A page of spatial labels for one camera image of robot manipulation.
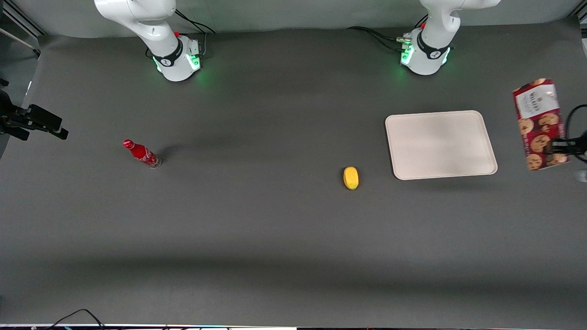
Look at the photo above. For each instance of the red cola bottle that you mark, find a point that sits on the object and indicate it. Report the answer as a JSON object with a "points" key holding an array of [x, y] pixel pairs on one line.
{"points": [[141, 153]]}

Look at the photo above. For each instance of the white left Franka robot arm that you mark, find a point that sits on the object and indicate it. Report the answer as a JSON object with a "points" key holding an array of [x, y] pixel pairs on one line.
{"points": [[426, 57]]}

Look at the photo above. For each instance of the yellow lemon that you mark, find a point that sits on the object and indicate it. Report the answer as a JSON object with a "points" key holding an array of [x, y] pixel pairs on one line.
{"points": [[351, 178]]}

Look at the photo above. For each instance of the beige plastic tray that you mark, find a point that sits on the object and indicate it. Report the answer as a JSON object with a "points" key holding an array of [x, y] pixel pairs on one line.
{"points": [[440, 145]]}

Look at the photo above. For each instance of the red cookie box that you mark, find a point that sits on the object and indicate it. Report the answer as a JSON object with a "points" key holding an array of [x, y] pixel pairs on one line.
{"points": [[539, 119]]}

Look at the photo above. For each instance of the aluminium frame rail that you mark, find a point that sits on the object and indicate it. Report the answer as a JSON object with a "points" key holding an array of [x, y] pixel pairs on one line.
{"points": [[20, 18]]}

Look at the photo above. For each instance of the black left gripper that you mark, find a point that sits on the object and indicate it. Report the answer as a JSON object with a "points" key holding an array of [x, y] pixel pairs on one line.
{"points": [[578, 146]]}

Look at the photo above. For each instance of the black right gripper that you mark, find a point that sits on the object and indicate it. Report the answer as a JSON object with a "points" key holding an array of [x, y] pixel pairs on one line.
{"points": [[13, 116]]}

